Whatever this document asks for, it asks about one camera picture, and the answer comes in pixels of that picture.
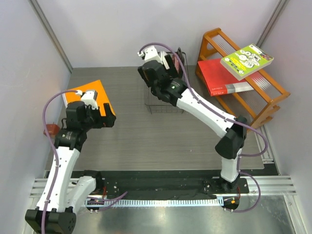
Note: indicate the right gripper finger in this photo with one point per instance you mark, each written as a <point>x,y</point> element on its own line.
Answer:
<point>144,76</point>
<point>172,70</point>

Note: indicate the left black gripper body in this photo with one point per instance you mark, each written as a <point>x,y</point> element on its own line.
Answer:
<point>92,120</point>

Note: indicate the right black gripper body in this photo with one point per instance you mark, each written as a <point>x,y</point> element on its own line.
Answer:
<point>166,72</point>

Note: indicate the black rimmed beige plate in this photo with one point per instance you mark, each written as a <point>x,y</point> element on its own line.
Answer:
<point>180,55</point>

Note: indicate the black wire dish rack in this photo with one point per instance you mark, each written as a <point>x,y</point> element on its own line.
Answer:
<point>154,105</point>

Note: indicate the pink polka dot plate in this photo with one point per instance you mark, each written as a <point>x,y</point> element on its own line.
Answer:
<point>176,63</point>

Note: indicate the white watermelon pattern plate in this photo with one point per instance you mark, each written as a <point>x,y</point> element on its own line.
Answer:
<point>163,55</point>

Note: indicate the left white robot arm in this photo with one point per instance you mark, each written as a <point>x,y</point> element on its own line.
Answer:
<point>56,210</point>

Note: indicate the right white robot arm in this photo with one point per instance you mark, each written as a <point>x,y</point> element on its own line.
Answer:
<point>232,136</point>

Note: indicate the orange wooden shelf rack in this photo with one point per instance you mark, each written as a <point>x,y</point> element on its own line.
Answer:
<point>262,101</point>

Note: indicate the orange folder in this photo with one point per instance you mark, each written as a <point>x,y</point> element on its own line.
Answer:
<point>102,97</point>

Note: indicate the small brown red block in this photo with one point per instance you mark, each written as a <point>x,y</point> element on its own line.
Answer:
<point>52,130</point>

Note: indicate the red file folder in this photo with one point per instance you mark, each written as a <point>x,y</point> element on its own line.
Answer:
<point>219,80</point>

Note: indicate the green cover book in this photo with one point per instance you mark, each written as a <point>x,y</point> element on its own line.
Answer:
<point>246,61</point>

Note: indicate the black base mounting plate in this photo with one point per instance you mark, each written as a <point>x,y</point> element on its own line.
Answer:
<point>172,184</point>

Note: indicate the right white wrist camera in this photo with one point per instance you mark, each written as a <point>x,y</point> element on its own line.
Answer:
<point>150,53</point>

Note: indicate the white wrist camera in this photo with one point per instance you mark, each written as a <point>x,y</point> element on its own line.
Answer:
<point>150,53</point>
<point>89,100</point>

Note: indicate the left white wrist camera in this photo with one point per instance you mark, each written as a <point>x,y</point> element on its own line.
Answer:
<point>89,100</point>

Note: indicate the aluminium rail frame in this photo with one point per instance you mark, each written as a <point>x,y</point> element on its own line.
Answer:
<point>183,147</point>

